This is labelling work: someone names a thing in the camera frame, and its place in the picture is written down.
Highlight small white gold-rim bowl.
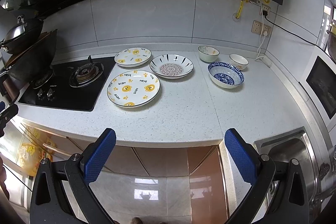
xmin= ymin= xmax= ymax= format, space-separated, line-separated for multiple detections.
xmin=229 ymin=53 xmax=249 ymax=71

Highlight brown cabinet doors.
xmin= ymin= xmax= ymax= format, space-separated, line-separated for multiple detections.
xmin=17 ymin=122 xmax=222 ymax=177

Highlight small black lidded wok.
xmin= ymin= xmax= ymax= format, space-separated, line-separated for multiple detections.
xmin=1 ymin=14 xmax=44 ymax=55

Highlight beige wall socket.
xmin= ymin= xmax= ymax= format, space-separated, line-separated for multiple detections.
xmin=251 ymin=20 xmax=272 ymax=36

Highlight blue white patterned bowl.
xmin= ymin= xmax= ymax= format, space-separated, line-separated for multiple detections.
xmin=207 ymin=61 xmax=245 ymax=89

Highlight small yellow bear plate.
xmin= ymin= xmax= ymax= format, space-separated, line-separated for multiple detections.
xmin=114 ymin=47 xmax=151 ymax=68

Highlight large black wok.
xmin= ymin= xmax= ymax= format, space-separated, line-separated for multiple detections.
xmin=1 ymin=29 xmax=58 ymax=82

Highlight black gas stove top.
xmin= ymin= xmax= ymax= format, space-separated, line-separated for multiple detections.
xmin=18 ymin=56 xmax=116 ymax=111

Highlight stainless steel sink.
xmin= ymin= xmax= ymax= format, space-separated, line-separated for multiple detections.
xmin=253 ymin=127 xmax=321 ymax=204

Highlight yellow gas hose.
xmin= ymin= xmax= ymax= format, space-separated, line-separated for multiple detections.
xmin=235 ymin=0 xmax=249 ymax=20

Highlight white flower painted bowl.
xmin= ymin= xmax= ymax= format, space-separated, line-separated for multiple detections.
xmin=198 ymin=46 xmax=220 ymax=63

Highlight black power cable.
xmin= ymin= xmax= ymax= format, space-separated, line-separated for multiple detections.
xmin=261 ymin=9 xmax=326 ymax=53

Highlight large yellow bear plate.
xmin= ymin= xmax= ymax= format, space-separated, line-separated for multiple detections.
xmin=107 ymin=70 xmax=161 ymax=109

